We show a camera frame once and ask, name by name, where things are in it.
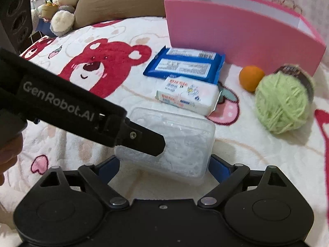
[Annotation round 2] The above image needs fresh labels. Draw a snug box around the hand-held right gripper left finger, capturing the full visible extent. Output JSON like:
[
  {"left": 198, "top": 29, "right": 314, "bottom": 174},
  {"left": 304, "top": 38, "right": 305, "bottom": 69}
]
[{"left": 36, "top": 156, "right": 129, "bottom": 209}]

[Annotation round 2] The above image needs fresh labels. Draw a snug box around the small dark plush toy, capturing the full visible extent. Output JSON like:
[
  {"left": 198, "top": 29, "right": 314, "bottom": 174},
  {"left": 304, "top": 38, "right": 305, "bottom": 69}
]
[{"left": 31, "top": 0, "right": 58, "bottom": 35}]

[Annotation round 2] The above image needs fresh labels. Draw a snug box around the orange fruit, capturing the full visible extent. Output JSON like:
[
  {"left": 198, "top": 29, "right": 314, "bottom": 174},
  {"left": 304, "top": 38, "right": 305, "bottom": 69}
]
[{"left": 239, "top": 65, "right": 266, "bottom": 92}]

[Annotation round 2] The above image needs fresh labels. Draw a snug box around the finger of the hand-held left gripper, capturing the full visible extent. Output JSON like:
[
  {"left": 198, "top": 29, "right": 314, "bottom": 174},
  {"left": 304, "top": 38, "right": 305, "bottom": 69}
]
[{"left": 119, "top": 118, "right": 166, "bottom": 157}]

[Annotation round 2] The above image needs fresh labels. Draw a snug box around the clear plastic lidded box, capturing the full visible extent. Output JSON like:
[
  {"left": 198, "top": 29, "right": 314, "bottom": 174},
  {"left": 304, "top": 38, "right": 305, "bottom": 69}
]
[{"left": 114, "top": 107, "right": 216, "bottom": 186}]

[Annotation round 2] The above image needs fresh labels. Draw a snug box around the bear printed blanket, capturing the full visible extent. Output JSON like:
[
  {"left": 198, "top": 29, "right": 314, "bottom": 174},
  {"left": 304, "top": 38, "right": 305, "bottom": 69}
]
[{"left": 0, "top": 17, "right": 329, "bottom": 242}]

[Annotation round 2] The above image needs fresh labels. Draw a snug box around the person's left hand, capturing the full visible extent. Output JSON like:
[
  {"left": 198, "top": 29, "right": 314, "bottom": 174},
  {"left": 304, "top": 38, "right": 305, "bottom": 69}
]
[{"left": 0, "top": 134, "right": 24, "bottom": 186}]

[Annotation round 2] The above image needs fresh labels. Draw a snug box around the green yarn ball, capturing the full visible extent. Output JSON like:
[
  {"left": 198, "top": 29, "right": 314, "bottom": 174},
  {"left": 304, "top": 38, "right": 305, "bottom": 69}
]
[{"left": 255, "top": 64, "right": 315, "bottom": 135}]

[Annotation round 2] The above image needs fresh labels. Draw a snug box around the blue wet wipes packet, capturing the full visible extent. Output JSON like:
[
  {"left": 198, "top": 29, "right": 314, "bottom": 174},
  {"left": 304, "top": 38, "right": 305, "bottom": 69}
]
[{"left": 142, "top": 47, "right": 225, "bottom": 85}]

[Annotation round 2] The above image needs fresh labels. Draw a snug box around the lavender item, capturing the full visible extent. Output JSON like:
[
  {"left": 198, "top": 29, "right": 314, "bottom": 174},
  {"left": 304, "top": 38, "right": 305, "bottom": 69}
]
[{"left": 155, "top": 76, "right": 223, "bottom": 117}]

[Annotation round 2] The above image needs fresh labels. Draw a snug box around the grey plush rabbit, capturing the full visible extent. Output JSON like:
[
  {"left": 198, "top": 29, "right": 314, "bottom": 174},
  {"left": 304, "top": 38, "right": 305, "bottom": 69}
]
[{"left": 50, "top": 0, "right": 85, "bottom": 36}]

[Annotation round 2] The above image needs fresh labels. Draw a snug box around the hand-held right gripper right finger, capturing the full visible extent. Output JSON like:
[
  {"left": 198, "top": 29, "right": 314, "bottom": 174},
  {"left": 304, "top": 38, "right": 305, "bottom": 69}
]
[{"left": 197, "top": 154, "right": 296, "bottom": 209}]

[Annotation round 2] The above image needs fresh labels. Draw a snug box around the brown pillow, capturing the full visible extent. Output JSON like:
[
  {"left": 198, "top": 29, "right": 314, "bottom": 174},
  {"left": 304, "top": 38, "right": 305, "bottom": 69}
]
[{"left": 74, "top": 0, "right": 221, "bottom": 29}]

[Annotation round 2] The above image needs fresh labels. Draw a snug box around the pink fabric storage box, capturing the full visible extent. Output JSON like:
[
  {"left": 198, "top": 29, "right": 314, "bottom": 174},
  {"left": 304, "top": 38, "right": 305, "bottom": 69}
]
[{"left": 164, "top": 0, "right": 327, "bottom": 77}]

